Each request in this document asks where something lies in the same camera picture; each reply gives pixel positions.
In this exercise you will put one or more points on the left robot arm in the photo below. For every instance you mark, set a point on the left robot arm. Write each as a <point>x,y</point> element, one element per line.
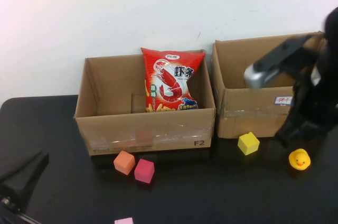
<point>18,179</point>

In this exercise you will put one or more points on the red shrimp chips bag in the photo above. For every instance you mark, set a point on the red shrimp chips bag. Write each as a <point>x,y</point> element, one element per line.
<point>169,81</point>

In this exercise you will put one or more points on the magenta foam cube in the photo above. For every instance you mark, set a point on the magenta foam cube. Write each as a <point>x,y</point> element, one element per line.
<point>144,170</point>

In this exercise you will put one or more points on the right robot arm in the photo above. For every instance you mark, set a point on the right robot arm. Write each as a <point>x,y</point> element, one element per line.
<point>331,28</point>

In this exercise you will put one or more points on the white label sticker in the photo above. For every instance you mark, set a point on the white label sticker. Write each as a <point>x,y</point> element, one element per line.
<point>283,100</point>

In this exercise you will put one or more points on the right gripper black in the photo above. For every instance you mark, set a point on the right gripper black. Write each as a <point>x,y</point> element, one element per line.
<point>317,102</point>

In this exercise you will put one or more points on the cardboard box with F2 print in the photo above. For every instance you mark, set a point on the cardboard box with F2 print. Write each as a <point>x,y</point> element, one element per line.
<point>148,129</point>

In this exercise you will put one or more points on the light pink foam cube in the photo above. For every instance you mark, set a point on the light pink foam cube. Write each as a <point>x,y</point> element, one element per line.
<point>124,221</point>

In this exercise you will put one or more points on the yellow foam cube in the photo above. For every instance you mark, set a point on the yellow foam cube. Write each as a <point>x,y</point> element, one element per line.
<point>248,143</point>

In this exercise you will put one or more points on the cardboard box with white label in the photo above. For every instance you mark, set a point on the cardboard box with white label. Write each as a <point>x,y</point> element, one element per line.
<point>237,118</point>

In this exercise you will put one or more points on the yellow rubber duck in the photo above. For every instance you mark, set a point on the yellow rubber duck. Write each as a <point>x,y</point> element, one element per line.
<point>299,159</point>

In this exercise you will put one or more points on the orange foam cube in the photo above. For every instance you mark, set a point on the orange foam cube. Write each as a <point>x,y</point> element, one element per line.
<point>124,162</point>

